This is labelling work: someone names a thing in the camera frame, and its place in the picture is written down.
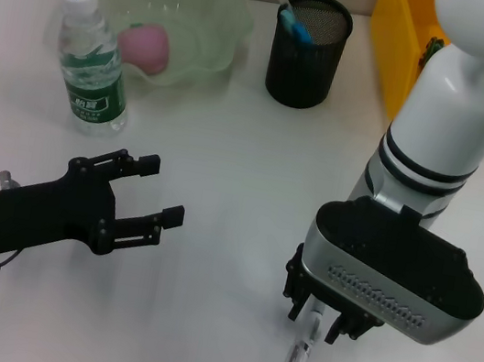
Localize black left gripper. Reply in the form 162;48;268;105
0;126;195;285

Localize water bottle green label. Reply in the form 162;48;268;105
36;0;148;143

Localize pink peach toy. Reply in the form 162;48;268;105
113;16;176;77

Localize blue scissors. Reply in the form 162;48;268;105
274;5;319;46

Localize green plastic wrapper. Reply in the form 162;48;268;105
421;35;447;71

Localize green translucent fruit plate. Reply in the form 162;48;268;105
68;0;260;101

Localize black mesh pen holder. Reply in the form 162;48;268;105
260;0;358;117

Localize yellow plastic bin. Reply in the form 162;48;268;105
353;0;484;149

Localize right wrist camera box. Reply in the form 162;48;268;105
291;187;484;355

